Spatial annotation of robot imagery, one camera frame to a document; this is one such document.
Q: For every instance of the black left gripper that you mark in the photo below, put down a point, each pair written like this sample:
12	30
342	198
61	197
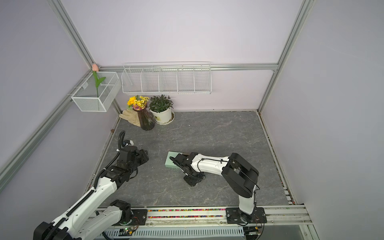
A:
143	156

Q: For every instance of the mint green jewelry box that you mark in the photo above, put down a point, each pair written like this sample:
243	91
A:
169	163

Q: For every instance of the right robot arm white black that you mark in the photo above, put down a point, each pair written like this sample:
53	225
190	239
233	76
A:
240	175

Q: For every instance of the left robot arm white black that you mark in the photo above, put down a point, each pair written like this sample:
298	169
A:
117	172

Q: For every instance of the dark glass vase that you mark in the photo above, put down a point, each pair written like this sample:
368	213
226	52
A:
146	120

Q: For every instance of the white plant pot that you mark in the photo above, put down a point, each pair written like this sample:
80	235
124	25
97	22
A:
165	117

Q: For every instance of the yellow flower bouquet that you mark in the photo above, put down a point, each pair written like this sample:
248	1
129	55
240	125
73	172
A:
137	103

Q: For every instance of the green potted plant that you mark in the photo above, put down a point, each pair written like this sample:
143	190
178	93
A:
159	104

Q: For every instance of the small white mesh basket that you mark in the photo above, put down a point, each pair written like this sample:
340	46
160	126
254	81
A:
85	97

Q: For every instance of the white vent grille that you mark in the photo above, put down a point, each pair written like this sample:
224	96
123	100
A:
174	233

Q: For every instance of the pink artificial tulip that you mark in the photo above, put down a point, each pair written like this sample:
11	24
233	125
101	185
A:
98	80

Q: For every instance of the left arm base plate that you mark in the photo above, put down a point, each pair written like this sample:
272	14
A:
138	218

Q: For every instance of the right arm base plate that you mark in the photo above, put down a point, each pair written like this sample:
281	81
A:
236	216

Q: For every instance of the long white wire basket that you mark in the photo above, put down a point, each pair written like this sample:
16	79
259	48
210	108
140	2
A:
167	78

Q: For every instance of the aluminium front rail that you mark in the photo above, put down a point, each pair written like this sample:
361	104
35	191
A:
187	217

